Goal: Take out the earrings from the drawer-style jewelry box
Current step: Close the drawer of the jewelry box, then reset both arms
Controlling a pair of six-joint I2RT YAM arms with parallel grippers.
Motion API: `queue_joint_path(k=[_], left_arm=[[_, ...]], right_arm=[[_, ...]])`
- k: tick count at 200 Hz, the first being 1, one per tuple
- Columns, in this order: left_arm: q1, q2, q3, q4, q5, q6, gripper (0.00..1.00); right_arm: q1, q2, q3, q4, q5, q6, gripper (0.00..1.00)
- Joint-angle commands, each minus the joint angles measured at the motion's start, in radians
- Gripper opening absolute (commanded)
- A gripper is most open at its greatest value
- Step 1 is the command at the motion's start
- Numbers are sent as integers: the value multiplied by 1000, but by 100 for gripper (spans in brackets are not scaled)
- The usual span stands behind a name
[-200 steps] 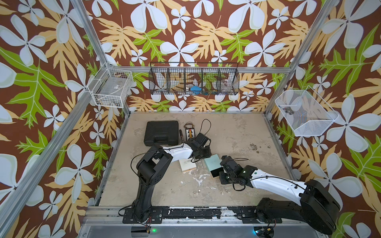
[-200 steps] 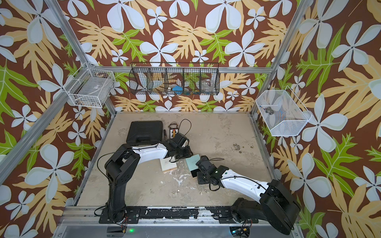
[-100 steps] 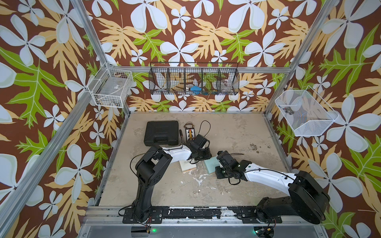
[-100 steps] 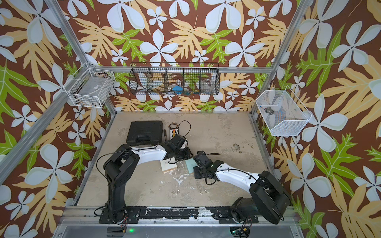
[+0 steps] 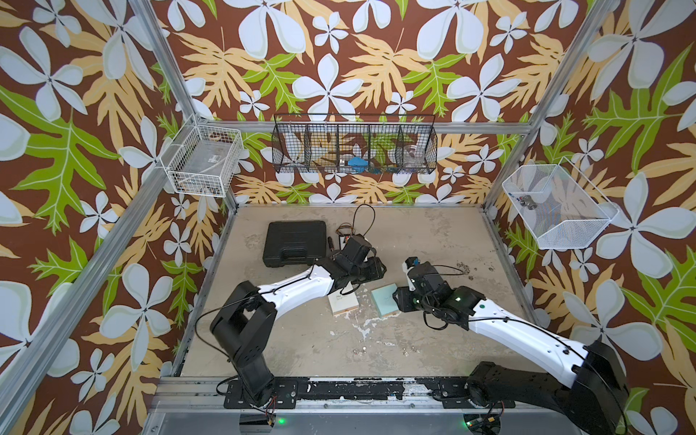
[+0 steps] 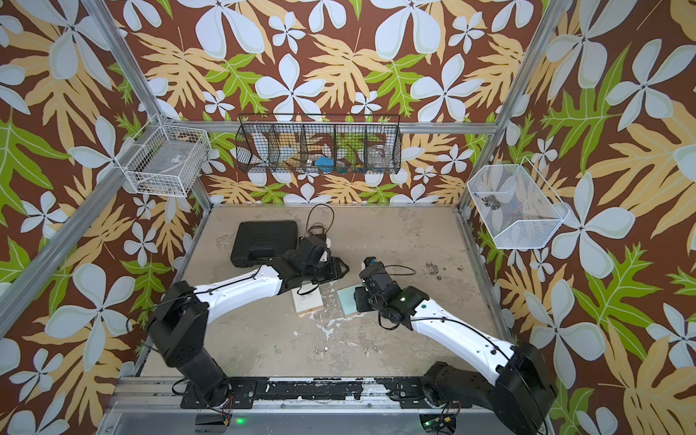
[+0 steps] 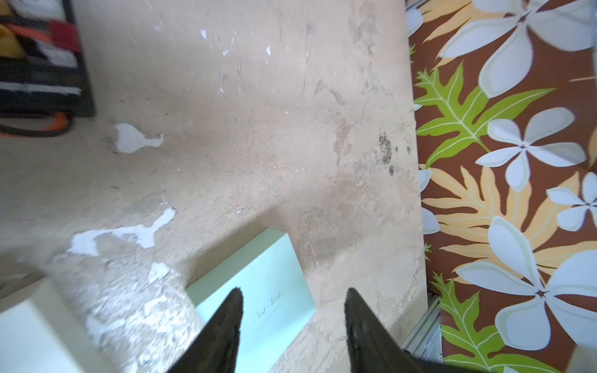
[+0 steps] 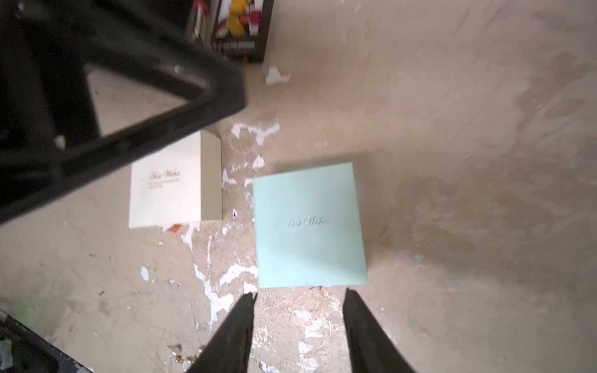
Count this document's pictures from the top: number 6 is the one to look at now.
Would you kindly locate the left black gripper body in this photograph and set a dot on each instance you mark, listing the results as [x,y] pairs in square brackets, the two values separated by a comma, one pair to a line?
[323,272]

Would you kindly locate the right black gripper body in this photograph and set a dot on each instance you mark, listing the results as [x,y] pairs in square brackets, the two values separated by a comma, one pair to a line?
[365,301]

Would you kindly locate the teal jewelry box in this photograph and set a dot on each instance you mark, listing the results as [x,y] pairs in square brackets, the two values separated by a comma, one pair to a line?
[346,299]

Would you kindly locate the white drawer jewelry box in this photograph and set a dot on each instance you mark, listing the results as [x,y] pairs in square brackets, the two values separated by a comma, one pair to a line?
[307,300]

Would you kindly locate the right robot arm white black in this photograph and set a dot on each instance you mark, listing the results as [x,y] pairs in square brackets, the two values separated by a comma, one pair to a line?
[511,380]

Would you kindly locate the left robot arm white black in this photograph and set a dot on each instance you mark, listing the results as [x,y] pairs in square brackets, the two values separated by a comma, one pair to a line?
[178,324]

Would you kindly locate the small earrings on table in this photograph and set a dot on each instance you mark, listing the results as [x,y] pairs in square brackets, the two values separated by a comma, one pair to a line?
[321,350]

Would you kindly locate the black plastic tool case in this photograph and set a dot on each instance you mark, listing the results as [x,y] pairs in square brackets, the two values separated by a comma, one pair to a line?
[258,241]

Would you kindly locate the blue object in basket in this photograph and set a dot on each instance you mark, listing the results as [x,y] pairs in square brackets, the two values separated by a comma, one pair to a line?
[325,164]

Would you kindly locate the dark object in mesh basket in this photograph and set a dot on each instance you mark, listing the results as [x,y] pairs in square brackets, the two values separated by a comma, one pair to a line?
[492,202]

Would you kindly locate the white mesh basket right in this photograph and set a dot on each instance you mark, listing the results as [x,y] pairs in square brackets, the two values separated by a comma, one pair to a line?
[531,211]

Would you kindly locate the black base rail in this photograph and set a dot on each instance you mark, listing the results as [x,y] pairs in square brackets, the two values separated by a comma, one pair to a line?
[247,393]

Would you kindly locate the black wire basket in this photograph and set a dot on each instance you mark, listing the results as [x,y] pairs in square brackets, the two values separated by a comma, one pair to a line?
[357,143]

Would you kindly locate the white wire basket left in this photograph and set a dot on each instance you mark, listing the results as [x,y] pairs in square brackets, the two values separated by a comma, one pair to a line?
[165,159]

